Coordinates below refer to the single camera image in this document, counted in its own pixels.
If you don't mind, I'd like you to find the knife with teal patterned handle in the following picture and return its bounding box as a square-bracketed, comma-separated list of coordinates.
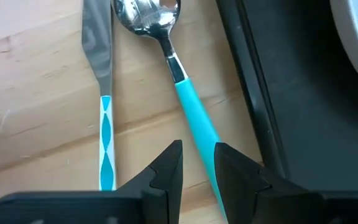
[81, 0, 117, 192]

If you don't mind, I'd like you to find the spoon with teal handle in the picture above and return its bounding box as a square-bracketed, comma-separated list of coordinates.
[111, 0, 229, 224]

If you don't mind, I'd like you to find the black rectangular tray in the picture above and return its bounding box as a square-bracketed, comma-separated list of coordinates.
[215, 0, 358, 192]

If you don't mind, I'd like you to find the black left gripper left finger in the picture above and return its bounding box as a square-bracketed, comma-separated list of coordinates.
[0, 139, 183, 224]

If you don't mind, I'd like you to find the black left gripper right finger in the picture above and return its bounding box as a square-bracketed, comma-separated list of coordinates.
[214, 142, 358, 224]

